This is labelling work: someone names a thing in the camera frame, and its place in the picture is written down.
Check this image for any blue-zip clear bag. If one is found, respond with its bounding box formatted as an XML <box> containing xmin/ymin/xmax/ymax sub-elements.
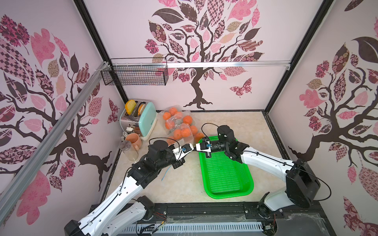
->
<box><xmin>165</xmin><ymin>123</ymin><xmax>205</xmax><ymax>148</ymax></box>

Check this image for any green plastic basket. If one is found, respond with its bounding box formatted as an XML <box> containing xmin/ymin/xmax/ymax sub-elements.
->
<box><xmin>198</xmin><ymin>152</ymin><xmax>254</xmax><ymax>199</ymax></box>

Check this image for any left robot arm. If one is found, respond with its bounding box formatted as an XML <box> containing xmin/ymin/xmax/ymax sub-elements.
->
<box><xmin>64</xmin><ymin>140</ymin><xmax>195</xmax><ymax>236</ymax></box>

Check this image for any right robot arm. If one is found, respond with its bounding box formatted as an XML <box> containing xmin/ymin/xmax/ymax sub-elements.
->
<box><xmin>195</xmin><ymin>125</ymin><xmax>321</xmax><ymax>218</ymax></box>

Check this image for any green-zip bag of oranges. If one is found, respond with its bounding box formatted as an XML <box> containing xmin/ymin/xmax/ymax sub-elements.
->
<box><xmin>173</xmin><ymin>112</ymin><xmax>198</xmax><ymax>140</ymax></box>

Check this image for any rear green-zip bag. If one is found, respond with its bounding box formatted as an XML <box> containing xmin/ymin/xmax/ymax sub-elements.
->
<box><xmin>160</xmin><ymin>106</ymin><xmax>184</xmax><ymax>130</ymax></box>

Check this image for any pink ceramic mug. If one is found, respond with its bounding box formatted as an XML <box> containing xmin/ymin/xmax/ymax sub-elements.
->
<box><xmin>125</xmin><ymin>133</ymin><xmax>142</xmax><ymax>151</ymax></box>

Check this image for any mint green toaster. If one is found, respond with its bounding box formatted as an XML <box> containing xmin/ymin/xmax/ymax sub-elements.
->
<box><xmin>119</xmin><ymin>100</ymin><xmax>157</xmax><ymax>140</ymax></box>

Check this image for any clear glass cup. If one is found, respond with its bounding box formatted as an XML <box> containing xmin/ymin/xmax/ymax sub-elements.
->
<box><xmin>119</xmin><ymin>140</ymin><xmax>139</xmax><ymax>162</ymax></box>

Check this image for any yellow toast slice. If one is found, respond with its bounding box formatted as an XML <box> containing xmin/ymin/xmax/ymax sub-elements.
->
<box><xmin>125</xmin><ymin>100</ymin><xmax>136</xmax><ymax>115</ymax></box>

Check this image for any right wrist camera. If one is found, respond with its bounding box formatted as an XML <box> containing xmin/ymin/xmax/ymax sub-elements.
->
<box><xmin>201</xmin><ymin>141</ymin><xmax>212</xmax><ymax>158</ymax></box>

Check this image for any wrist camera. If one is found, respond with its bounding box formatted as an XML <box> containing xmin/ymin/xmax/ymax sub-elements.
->
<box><xmin>180</xmin><ymin>144</ymin><xmax>194</xmax><ymax>154</ymax></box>
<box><xmin>201</xmin><ymin>141</ymin><xmax>212</xmax><ymax>158</ymax></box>

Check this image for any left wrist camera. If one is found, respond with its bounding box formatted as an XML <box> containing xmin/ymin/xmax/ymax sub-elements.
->
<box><xmin>180</xmin><ymin>144</ymin><xmax>194</xmax><ymax>154</ymax></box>

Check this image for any white cable duct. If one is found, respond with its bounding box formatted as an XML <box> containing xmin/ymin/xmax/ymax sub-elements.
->
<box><xmin>121</xmin><ymin>222</ymin><xmax>264</xmax><ymax>235</ymax></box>

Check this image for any black wire wall basket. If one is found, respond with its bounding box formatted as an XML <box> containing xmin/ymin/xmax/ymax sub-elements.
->
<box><xmin>101</xmin><ymin>56</ymin><xmax>169</xmax><ymax>86</ymax></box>

